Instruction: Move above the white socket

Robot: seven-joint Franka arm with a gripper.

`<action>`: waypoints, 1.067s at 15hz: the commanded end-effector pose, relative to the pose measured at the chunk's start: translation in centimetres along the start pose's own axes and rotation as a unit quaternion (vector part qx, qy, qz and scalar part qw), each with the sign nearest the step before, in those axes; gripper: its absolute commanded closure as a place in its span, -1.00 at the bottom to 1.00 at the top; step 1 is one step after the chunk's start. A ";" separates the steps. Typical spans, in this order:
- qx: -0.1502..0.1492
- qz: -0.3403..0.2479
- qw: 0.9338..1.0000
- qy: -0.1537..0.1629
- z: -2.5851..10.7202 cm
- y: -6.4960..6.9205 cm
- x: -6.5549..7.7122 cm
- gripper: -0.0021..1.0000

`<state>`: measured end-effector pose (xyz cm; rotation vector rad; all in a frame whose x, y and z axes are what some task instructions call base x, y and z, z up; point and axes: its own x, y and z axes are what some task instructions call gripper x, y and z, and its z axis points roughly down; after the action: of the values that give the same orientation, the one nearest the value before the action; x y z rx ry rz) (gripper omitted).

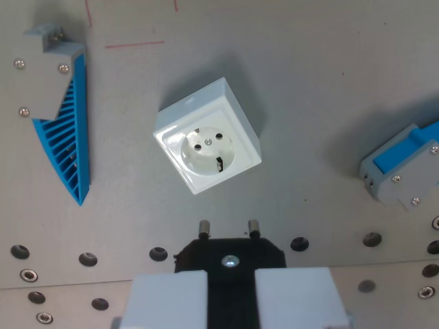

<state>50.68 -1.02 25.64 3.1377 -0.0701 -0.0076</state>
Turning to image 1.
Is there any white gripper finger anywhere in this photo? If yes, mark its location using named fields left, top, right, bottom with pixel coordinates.
left=254, top=267, right=356, bottom=329
left=112, top=270, right=209, bottom=329

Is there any black two-pin power plug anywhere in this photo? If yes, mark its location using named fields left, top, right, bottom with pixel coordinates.
left=173, top=219, right=287, bottom=329

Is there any grey and blue block fixture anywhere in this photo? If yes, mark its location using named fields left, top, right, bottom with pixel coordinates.
left=359, top=121, right=439, bottom=212

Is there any blue ribbed wedge part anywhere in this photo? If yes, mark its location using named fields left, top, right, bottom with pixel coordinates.
left=32, top=51, right=93, bottom=208

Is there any white wall socket box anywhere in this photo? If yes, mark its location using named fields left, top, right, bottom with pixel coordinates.
left=152, top=77, right=263, bottom=196

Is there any grey stepped bracket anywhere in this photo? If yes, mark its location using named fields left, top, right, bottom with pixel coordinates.
left=12, top=23, right=87, bottom=121

